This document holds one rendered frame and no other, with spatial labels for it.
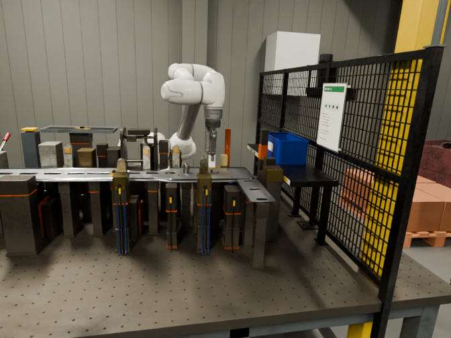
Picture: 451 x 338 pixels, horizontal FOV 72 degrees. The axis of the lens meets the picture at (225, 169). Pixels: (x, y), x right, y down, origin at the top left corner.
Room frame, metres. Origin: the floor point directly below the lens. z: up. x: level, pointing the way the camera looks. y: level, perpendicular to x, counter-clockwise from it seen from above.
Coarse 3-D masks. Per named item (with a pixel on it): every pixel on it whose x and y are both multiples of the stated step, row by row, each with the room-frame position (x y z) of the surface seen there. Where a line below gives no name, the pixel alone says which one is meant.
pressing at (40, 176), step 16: (0, 176) 1.29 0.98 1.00; (48, 176) 1.32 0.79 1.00; (64, 176) 1.33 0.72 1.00; (80, 176) 1.34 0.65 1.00; (96, 176) 1.35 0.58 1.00; (144, 176) 1.38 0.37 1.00; (160, 176) 1.39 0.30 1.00; (176, 176) 1.40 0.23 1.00; (192, 176) 1.41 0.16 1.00; (224, 176) 1.43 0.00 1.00; (240, 176) 1.44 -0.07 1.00
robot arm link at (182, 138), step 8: (192, 64) 2.00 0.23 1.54; (200, 72) 1.98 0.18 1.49; (200, 80) 1.98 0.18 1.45; (184, 112) 2.14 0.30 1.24; (192, 112) 2.11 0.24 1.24; (184, 120) 2.15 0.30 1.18; (192, 120) 2.15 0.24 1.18; (184, 128) 2.17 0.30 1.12; (192, 128) 2.20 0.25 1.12; (176, 136) 2.23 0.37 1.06; (184, 136) 2.20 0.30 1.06; (176, 144) 2.21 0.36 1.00; (184, 144) 2.21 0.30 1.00; (192, 144) 2.28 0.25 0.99; (184, 152) 2.24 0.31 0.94; (192, 152) 2.28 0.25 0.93
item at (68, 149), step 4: (68, 144) 1.52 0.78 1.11; (64, 148) 1.51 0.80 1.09; (68, 148) 1.51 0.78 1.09; (72, 148) 1.53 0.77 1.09; (64, 152) 1.50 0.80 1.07; (68, 152) 1.50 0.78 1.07; (72, 152) 1.52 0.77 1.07; (64, 156) 1.50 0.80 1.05; (68, 156) 1.50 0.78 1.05; (72, 156) 1.52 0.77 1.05; (64, 160) 1.50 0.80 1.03; (68, 160) 1.50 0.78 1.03; (72, 160) 1.51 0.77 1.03; (64, 164) 1.49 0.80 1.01; (68, 164) 1.50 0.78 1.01; (72, 164) 1.51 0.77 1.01
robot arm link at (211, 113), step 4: (204, 108) 1.47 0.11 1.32; (208, 108) 1.45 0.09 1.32; (212, 108) 1.45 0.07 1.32; (216, 108) 1.45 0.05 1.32; (220, 108) 1.46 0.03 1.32; (204, 112) 1.47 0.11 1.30; (208, 112) 1.45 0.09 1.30; (212, 112) 1.45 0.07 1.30; (216, 112) 1.45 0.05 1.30; (220, 112) 1.47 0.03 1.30; (204, 116) 1.49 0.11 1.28; (208, 116) 1.45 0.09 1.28; (212, 116) 1.45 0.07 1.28; (216, 116) 1.45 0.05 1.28; (220, 116) 1.47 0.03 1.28
